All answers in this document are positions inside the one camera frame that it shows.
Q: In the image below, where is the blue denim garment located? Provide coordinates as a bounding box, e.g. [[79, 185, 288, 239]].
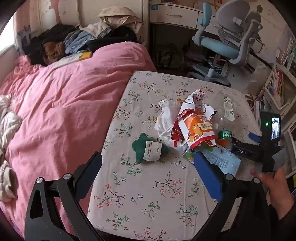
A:
[[63, 30, 93, 55]]

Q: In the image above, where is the dark bag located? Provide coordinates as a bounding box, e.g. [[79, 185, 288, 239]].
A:
[[155, 43, 185, 69]]

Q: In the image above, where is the pile of black clothes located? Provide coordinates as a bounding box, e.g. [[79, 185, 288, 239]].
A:
[[23, 23, 139, 65]]

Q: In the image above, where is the beige cloth bag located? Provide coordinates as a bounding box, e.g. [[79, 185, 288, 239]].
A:
[[97, 6, 142, 30]]

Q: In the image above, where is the pink white headboard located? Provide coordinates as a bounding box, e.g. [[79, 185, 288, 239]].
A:
[[13, 0, 144, 44]]

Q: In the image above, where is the brown cloth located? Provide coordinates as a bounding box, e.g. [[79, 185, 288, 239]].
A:
[[43, 42, 65, 65]]

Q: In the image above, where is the crumpled white tissue paper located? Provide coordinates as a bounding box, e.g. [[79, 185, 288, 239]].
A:
[[154, 99, 185, 147]]

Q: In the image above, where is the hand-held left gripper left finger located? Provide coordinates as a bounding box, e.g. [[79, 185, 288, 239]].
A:
[[24, 152, 104, 241]]

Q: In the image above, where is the cream quilted cloth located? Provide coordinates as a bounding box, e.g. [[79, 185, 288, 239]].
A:
[[0, 94, 22, 202]]

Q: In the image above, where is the yellow white book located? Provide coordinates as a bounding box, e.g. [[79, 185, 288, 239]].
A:
[[52, 51, 93, 70]]

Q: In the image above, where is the white desk with drawers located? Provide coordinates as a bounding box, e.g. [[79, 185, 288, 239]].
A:
[[148, 0, 222, 30]]

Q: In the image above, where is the blue grey office chair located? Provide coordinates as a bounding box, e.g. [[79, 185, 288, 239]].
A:
[[186, 0, 264, 87]]

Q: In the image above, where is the green white small packet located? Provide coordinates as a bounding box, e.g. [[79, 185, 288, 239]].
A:
[[184, 149, 197, 164]]

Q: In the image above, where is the stack of papers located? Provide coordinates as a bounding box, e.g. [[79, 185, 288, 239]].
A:
[[245, 93, 266, 121]]

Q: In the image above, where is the white bookshelf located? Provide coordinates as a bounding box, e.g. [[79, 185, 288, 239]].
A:
[[264, 35, 296, 163]]

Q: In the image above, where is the person's right hand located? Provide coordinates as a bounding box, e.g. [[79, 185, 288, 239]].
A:
[[250, 166, 295, 220]]

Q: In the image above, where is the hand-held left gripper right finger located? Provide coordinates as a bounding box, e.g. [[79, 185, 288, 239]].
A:
[[192, 152, 278, 241]]

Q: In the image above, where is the white garment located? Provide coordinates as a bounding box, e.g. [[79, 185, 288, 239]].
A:
[[80, 22, 111, 37]]

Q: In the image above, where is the orange white snack bag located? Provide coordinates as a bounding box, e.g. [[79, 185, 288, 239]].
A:
[[171, 89, 218, 150]]

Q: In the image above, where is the blue white paper packet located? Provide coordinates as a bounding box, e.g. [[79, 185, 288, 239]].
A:
[[201, 147, 241, 175]]

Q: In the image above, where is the pink blanket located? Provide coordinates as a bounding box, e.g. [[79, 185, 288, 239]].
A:
[[0, 42, 158, 237]]

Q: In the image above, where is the green plush toy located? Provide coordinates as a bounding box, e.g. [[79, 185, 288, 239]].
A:
[[132, 133, 170, 164]]

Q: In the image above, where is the row of upright books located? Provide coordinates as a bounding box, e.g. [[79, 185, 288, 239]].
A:
[[275, 37, 296, 72], [270, 70, 285, 98]]

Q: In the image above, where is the clear plastic bottle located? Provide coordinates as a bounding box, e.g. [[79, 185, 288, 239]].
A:
[[211, 94, 238, 149]]

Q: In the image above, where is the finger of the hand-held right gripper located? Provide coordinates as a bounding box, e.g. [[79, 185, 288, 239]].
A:
[[231, 138, 264, 162], [248, 132, 263, 143]]

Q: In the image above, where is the floral bed sheet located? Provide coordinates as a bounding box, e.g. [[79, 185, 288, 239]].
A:
[[88, 71, 263, 241]]

